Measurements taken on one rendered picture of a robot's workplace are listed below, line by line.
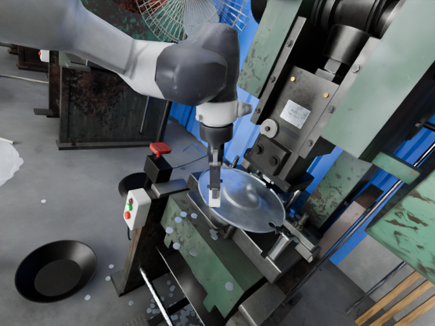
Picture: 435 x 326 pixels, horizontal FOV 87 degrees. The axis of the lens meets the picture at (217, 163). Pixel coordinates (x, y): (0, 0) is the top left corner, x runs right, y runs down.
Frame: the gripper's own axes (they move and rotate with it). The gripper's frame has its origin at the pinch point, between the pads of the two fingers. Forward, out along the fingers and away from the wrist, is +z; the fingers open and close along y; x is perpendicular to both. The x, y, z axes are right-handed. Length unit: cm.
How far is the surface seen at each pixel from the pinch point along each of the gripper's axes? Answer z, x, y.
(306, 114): -19.5, 22.9, -9.7
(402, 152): 23, 111, -78
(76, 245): 57, -70, -29
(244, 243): 18.7, 9.4, -0.7
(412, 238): -14.7, 26.4, 26.4
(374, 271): 106, 113, -56
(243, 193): 6.3, 8.7, -9.7
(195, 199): 2.4, -5.2, -1.0
